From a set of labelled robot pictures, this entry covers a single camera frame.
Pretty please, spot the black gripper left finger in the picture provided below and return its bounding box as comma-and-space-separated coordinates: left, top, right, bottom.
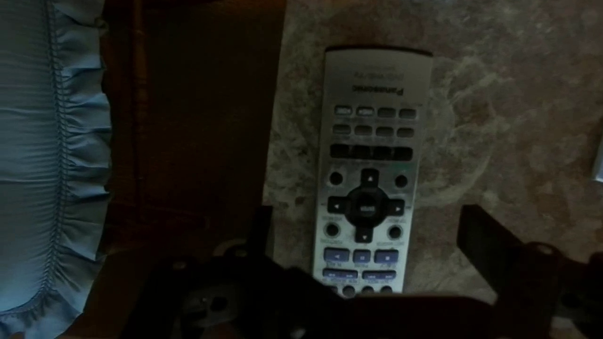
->
121, 204, 345, 339

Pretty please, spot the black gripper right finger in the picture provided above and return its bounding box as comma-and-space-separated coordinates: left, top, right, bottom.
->
458, 204, 603, 339

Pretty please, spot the grey remote control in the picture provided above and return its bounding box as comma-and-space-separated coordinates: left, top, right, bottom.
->
311, 46, 436, 298

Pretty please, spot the blue ruffled seat cushion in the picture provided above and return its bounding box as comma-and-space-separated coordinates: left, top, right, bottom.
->
0, 0, 115, 339

